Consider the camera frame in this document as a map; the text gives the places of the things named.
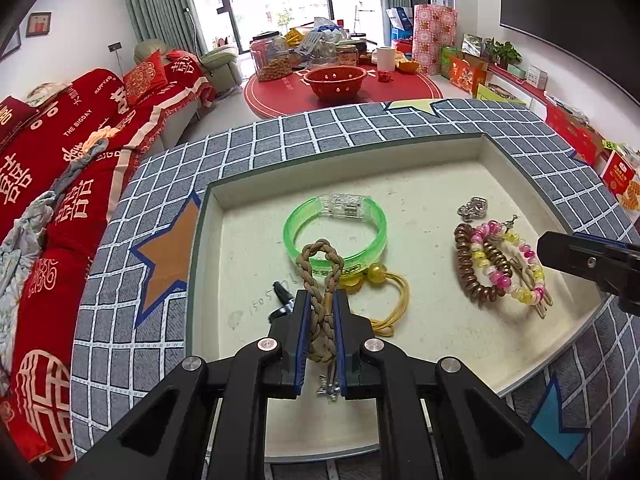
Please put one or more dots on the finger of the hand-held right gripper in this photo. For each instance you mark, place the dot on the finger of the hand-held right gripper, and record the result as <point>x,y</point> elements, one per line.
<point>607,240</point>
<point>575,255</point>

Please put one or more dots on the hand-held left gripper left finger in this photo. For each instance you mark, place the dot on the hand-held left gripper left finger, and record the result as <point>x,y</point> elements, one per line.
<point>301,345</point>

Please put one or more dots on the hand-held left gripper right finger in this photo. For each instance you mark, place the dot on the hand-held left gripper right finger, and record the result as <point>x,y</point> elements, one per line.
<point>341,345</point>

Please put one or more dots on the silver metal charm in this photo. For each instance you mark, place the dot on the silver metal charm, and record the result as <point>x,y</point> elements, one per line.
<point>472,208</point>

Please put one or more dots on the checked fabric tray with stars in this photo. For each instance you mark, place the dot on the checked fabric tray with stars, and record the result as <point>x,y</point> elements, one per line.
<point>165,190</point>

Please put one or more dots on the small black clip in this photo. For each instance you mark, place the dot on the small black clip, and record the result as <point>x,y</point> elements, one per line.
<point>280,306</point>

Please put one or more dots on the beige hair clip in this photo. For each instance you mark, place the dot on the beige hair clip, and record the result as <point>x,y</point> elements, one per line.
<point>543,308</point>

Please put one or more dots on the red and white biscuit box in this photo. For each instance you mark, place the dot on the red and white biscuit box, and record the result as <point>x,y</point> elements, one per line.
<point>620,177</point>

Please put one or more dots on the red flat box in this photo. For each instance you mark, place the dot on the red flat box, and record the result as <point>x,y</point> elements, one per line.
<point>572,132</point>

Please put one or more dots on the yellow-green flat box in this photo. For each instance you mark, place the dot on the yellow-green flat box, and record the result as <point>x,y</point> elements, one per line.
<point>500,96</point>

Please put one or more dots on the orange gift box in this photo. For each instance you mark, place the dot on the orange gift box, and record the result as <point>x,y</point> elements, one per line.
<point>467,75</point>

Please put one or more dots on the green potted plant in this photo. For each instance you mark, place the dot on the green potted plant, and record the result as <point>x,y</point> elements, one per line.
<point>502,51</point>

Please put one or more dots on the round table with red mat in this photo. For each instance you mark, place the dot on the round table with red mat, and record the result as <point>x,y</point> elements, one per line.
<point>285,97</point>

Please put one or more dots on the red patterned gift box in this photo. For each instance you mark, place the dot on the red patterned gift box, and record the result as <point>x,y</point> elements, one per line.
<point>434,37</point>

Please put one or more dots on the red colander bowl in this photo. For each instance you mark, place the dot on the red colander bowl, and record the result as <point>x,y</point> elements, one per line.
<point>335,82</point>

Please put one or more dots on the white cup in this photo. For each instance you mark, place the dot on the white cup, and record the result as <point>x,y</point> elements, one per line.
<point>385,59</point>

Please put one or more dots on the clear plastic jar of nuts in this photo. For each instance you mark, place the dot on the clear plastic jar of nuts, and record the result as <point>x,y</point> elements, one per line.
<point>270,60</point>

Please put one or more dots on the pale green armchair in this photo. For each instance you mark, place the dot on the pale green armchair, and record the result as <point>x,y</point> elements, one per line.
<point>220,67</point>

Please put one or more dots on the small glass jar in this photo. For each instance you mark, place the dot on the small glass jar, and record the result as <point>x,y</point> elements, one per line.
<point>346,55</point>

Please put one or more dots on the blue and white box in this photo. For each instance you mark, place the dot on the blue and white box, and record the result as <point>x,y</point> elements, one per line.
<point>400,20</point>

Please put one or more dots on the grey crumpled cloth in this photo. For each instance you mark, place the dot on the grey crumpled cloth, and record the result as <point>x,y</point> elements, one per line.
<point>30,230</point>

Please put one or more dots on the pile of bags and packets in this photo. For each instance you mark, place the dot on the pile of bags and packets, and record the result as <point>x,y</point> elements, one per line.
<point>317,40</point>

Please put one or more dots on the red patterned cushion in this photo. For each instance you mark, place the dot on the red patterned cushion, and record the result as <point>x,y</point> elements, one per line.
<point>145,77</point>

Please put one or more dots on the sofa with red printed cover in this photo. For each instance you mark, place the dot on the sofa with red printed cover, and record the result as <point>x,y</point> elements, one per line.
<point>65,125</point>

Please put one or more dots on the black wall television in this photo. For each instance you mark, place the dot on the black wall television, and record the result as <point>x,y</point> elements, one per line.
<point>575,0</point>

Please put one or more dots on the dark framed wall picture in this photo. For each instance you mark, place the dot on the dark framed wall picture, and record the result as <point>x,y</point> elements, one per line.
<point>9,45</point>

